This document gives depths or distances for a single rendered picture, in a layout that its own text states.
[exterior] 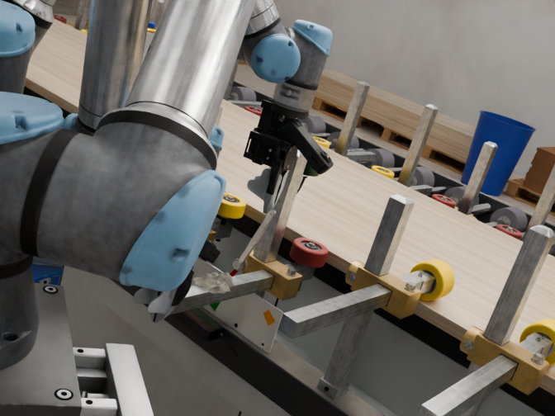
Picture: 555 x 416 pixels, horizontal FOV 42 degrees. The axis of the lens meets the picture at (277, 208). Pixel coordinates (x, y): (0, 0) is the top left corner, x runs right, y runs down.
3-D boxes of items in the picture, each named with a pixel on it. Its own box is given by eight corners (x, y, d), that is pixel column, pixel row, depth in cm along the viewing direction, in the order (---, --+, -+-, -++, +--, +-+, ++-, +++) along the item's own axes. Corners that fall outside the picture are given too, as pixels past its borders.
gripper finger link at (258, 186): (244, 204, 143) (256, 160, 140) (271, 215, 141) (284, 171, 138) (237, 207, 140) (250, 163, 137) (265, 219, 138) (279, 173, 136)
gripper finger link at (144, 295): (122, 318, 125) (135, 270, 122) (149, 311, 130) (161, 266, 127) (134, 327, 123) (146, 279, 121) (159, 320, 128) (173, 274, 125)
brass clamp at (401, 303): (398, 320, 131) (408, 295, 130) (339, 285, 138) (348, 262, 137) (415, 314, 136) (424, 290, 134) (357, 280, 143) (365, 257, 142)
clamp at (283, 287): (281, 301, 148) (288, 279, 146) (234, 271, 155) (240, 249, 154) (297, 296, 152) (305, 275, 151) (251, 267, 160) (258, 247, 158)
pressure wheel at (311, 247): (299, 301, 156) (315, 253, 153) (272, 284, 160) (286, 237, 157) (320, 295, 162) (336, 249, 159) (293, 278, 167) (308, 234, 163)
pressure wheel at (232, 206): (235, 251, 172) (249, 206, 168) (202, 243, 170) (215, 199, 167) (232, 237, 179) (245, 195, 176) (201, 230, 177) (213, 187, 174)
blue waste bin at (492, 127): (495, 200, 677) (524, 130, 655) (443, 177, 706) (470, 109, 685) (515, 197, 720) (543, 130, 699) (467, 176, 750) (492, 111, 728)
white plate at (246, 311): (268, 354, 151) (282, 312, 148) (183, 294, 165) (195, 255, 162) (269, 353, 151) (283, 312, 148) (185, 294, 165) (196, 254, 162)
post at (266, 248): (234, 358, 158) (300, 153, 143) (223, 350, 160) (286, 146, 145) (244, 355, 161) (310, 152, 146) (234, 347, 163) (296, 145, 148)
